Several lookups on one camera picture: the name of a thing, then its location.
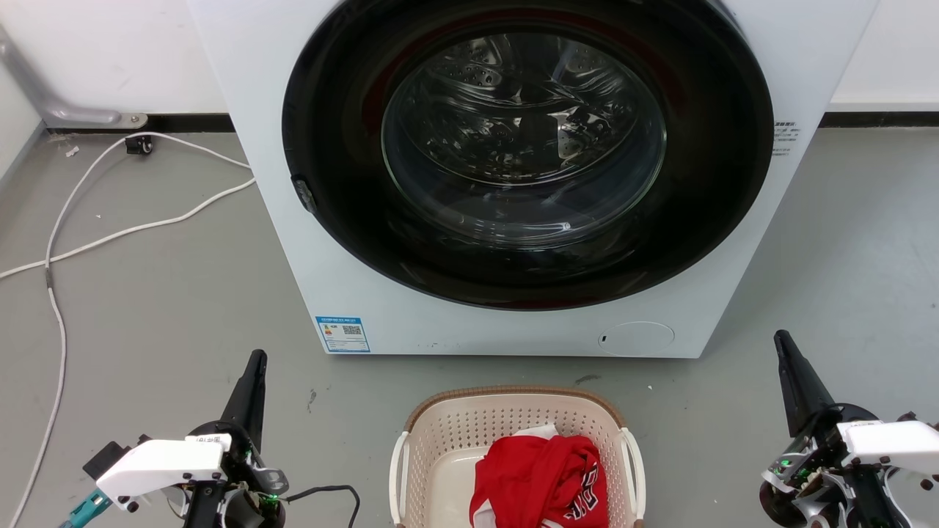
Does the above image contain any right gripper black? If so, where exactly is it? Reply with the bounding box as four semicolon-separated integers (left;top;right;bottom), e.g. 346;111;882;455
759;329;894;528

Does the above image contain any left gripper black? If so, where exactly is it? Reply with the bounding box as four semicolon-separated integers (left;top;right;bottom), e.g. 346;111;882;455
182;349;289;528

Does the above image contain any beige perforated laundry basket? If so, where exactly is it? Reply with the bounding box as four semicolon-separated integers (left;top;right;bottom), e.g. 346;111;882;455
389;386;647;528

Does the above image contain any blue energy label sticker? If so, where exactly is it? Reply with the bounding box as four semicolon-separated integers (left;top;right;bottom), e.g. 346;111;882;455
315;316;371;354

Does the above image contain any round white filter cover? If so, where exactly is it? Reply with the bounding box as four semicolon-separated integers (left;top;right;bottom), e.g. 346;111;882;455
596;321;676;358

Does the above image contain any black round washer door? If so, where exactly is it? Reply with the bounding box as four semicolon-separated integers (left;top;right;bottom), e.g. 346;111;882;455
282;0;775;311

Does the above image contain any black baseboard strip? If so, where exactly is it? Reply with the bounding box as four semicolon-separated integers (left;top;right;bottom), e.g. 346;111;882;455
819;111;939;130
47;113;236;134

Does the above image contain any red jersey garment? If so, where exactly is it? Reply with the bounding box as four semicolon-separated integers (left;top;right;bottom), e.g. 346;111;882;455
469;425;610;528

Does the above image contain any white front-load washing machine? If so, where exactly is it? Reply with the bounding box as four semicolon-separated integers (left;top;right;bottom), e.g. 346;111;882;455
186;0;880;359

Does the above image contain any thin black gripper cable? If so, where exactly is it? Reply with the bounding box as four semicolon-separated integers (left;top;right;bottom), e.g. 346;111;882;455
282;484;362;528

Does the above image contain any thin white braided cable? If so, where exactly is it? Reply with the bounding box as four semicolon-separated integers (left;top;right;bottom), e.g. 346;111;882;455
6;132;253;528

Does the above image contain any teal cable connector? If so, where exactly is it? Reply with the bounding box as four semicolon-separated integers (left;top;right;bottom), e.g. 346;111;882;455
58;489;113;528

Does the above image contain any thick white power cable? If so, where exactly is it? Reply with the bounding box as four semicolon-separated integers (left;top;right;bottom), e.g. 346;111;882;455
0;177;257;281

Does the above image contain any grey wall pipe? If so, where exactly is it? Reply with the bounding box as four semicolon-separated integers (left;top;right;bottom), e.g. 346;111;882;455
0;26;148;130

